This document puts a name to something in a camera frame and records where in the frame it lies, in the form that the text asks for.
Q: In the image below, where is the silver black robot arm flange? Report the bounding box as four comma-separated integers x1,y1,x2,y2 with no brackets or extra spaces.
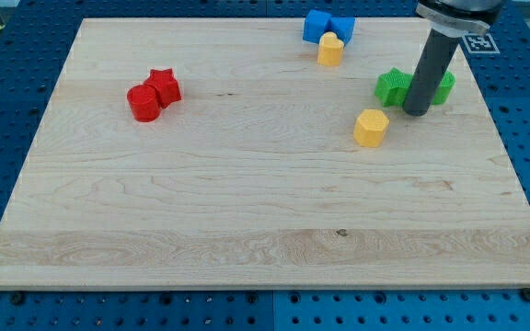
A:
415,0,506,38

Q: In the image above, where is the red star block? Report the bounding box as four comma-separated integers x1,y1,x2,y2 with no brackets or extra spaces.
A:
144,68,182,108

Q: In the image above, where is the green star block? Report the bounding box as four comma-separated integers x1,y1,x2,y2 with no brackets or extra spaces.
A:
374,67,413,107

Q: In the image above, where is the green circle block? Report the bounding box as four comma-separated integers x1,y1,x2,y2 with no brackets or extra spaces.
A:
432,71,456,105

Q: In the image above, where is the light wooden board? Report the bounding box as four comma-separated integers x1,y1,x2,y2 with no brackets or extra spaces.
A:
0,18,530,291

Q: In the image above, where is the yellow hexagon block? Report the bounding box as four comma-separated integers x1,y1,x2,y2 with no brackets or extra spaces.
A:
353,109,389,148

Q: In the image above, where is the yellow heart block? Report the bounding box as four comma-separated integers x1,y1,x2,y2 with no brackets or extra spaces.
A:
317,32,344,66

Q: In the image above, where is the red cylinder block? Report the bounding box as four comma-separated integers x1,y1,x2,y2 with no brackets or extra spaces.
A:
127,85,160,122

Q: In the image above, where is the blue cube block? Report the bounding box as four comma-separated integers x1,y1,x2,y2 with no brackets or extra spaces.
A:
303,9,331,43

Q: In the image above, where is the blue angular block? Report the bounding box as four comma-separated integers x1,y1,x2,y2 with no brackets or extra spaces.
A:
329,17,356,45

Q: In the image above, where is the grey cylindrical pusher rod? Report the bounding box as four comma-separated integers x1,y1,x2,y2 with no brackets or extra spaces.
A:
402,29,459,117

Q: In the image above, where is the white fiducial marker tag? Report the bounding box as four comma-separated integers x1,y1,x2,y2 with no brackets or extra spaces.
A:
462,33,500,54

